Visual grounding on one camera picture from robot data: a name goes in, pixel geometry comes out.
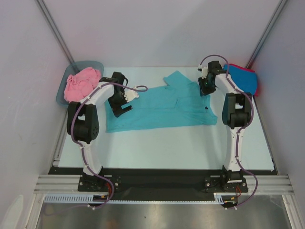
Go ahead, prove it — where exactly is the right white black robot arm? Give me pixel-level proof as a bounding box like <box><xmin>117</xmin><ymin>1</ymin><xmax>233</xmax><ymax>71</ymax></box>
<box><xmin>198</xmin><ymin>61</ymin><xmax>253</xmax><ymax>191</ymax></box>

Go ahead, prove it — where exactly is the left corner aluminium post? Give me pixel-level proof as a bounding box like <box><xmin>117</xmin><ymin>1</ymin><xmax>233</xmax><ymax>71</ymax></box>
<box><xmin>35</xmin><ymin>0</ymin><xmax>74</xmax><ymax>63</ymax></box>

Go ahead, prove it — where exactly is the grey plastic basket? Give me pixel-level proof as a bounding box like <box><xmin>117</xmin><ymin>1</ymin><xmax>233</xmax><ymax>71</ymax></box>
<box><xmin>56</xmin><ymin>61</ymin><xmax>104</xmax><ymax>108</ymax></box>

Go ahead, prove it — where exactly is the aluminium frame rail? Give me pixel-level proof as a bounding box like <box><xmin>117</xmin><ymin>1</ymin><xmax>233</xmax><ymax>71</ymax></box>
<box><xmin>34</xmin><ymin>175</ymin><xmax>294</xmax><ymax>195</ymax></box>

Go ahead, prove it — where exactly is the teal t shirt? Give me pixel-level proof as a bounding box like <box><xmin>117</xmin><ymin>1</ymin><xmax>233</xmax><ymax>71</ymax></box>
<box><xmin>105</xmin><ymin>71</ymin><xmax>217</xmax><ymax>133</ymax></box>

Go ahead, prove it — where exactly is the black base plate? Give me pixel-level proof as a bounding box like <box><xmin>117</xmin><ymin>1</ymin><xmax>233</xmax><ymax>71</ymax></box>
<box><xmin>47</xmin><ymin>166</ymin><xmax>279</xmax><ymax>201</ymax></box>

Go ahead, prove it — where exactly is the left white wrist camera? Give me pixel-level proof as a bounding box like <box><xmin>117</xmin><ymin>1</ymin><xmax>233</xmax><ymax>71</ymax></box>
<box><xmin>124</xmin><ymin>86</ymin><xmax>139</xmax><ymax>103</ymax></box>

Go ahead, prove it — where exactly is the blue folded t shirt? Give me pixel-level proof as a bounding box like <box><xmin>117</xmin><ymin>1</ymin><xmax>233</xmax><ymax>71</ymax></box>
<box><xmin>223</xmin><ymin>63</ymin><xmax>259</xmax><ymax>96</ymax></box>

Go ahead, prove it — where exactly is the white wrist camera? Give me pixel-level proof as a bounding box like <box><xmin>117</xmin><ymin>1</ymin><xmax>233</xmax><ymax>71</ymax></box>
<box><xmin>124</xmin><ymin>86</ymin><xmax>139</xmax><ymax>103</ymax></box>
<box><xmin>197</xmin><ymin>65</ymin><xmax>208</xmax><ymax>79</ymax></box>

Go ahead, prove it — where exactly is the corner aluminium post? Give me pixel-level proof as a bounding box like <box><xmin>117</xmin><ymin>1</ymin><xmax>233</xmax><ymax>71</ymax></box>
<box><xmin>35</xmin><ymin>0</ymin><xmax>74</xmax><ymax>63</ymax></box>
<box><xmin>245</xmin><ymin>0</ymin><xmax>290</xmax><ymax>69</ymax></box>

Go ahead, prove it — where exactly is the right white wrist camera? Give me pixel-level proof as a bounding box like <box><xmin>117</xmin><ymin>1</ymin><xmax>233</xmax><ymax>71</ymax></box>
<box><xmin>197</xmin><ymin>65</ymin><xmax>208</xmax><ymax>79</ymax></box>

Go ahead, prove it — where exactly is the right corner aluminium post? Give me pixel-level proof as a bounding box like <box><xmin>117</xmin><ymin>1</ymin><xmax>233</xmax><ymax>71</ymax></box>
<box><xmin>245</xmin><ymin>0</ymin><xmax>290</xmax><ymax>69</ymax></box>

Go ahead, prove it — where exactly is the grey slotted cable duct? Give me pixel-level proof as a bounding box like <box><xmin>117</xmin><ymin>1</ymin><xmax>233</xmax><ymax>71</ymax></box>
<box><xmin>44</xmin><ymin>193</ymin><xmax>234</xmax><ymax>205</ymax></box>

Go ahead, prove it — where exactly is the pink crumpled t shirt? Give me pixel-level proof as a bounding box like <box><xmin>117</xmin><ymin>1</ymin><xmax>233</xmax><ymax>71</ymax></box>
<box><xmin>64</xmin><ymin>67</ymin><xmax>102</xmax><ymax>103</ymax></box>

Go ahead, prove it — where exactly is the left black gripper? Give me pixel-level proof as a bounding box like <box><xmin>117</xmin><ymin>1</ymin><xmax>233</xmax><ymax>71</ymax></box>
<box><xmin>108</xmin><ymin>87</ymin><xmax>132</xmax><ymax>117</ymax></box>

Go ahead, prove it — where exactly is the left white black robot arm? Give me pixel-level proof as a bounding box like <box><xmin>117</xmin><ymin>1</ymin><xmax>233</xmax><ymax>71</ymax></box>
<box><xmin>67</xmin><ymin>72</ymin><xmax>132</xmax><ymax>191</ymax></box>

